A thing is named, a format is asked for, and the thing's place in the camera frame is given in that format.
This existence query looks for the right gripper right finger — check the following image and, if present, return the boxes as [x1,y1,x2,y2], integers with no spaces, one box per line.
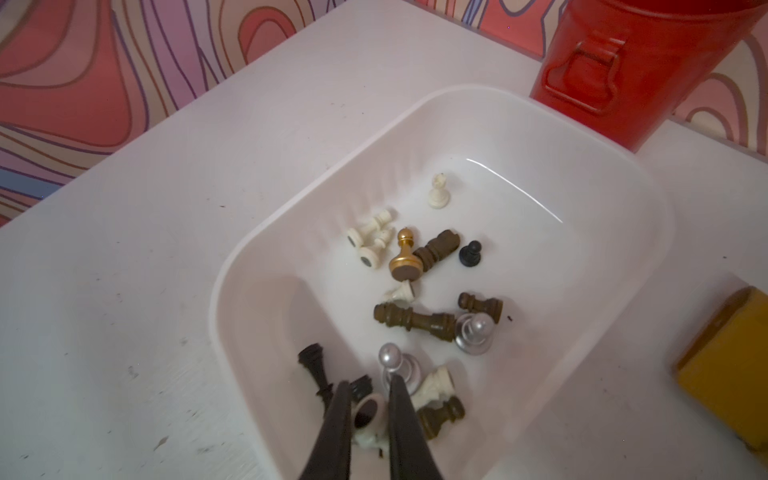
[388,374,443,480]

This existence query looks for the silver pawn in tray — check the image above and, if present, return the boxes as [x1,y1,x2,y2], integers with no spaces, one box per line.
[455,313,496,356]

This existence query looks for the brown wooden knight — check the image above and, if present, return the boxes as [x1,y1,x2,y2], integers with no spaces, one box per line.
[413,229,460,273]

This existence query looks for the small white pawn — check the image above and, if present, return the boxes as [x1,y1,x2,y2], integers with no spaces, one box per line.
[427,173,451,209]

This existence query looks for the red cup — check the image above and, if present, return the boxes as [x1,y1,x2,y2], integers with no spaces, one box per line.
[531,1,767,151]

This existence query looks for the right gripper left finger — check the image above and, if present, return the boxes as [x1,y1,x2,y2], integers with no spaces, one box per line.
[299,381,353,480]

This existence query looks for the small black pawn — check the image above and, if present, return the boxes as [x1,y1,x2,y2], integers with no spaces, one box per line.
[459,240,482,268]

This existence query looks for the white storage tray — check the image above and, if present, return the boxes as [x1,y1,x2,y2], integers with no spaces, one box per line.
[210,86,674,479]

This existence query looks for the silver chess piece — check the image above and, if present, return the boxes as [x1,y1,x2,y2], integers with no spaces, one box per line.
[378,342,423,394]

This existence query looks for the small dark brown pawn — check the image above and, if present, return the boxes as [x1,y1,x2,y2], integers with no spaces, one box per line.
[457,292,504,324]

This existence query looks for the black and white pawn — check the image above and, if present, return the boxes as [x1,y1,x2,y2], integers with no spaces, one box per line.
[345,209,393,248]

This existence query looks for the small white bishop piece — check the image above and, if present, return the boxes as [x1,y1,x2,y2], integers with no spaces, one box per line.
[358,228,394,269]

